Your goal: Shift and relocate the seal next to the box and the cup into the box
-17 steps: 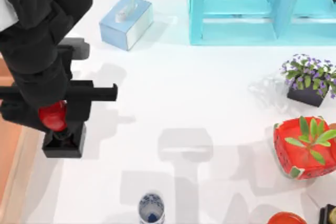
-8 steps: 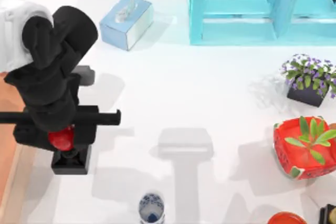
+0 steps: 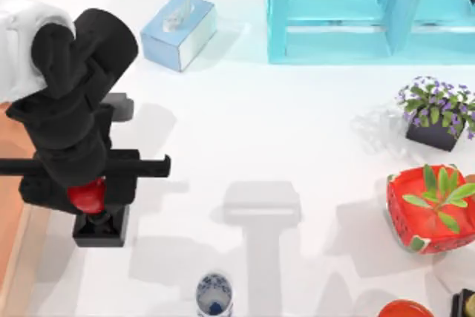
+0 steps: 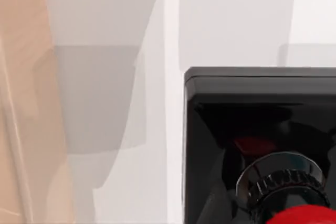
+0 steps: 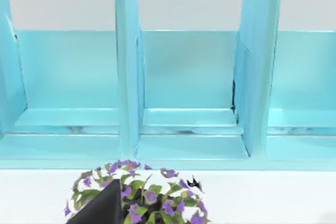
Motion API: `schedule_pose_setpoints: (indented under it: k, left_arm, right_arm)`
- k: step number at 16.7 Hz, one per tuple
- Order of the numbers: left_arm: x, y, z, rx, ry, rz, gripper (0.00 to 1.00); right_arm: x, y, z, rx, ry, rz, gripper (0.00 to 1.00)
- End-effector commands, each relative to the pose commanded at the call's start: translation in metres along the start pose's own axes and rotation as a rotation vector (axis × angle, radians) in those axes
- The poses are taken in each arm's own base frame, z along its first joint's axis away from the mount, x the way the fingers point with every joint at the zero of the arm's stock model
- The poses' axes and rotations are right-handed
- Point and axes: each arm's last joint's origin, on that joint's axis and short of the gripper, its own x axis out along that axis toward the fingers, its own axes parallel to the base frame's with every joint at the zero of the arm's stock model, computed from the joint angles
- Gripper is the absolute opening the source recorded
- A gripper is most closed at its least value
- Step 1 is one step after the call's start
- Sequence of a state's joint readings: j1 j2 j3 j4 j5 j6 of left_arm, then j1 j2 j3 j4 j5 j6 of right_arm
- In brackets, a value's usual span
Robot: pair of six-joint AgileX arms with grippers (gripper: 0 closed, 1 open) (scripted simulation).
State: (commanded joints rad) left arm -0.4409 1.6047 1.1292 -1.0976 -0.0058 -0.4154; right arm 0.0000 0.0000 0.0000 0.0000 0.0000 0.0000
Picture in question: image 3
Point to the red trophy with black base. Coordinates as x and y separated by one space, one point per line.
89 198

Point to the grey rounded box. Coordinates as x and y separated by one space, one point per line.
120 107

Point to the light blue tissue box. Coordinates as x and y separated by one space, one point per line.
178 35

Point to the blue and white cup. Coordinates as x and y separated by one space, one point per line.
214 294

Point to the light blue rack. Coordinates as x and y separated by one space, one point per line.
334 35

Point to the green plant in red pot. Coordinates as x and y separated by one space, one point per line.
412 202

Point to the purple flowers in black pot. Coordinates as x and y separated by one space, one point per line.
434 124

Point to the red bowl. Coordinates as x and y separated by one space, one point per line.
406 310

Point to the black box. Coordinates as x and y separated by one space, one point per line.
464 306

